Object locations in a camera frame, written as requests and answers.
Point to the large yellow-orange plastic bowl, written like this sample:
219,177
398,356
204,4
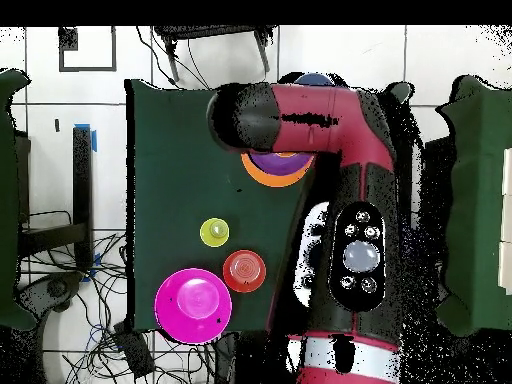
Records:
276,182

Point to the purple plastic bowl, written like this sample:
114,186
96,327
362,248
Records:
280,166

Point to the blue plastic bowl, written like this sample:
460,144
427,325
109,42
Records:
314,79

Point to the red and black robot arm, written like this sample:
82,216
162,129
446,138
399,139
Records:
320,120

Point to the yellow plastic cup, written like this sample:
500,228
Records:
214,232

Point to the red-orange plastic bowl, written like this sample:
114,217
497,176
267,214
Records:
244,271

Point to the dark green table cloth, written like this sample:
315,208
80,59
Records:
180,160

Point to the large pink plastic bowl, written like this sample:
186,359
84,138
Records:
193,306

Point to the black power adapter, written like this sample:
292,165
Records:
134,352

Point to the black metal stand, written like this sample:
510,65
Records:
208,31

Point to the black floor stand base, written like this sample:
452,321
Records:
56,288

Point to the green cloth side table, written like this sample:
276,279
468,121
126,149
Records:
8,200
476,200

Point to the white boxes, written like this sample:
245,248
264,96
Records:
507,220

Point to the black table frame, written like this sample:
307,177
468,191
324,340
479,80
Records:
82,180

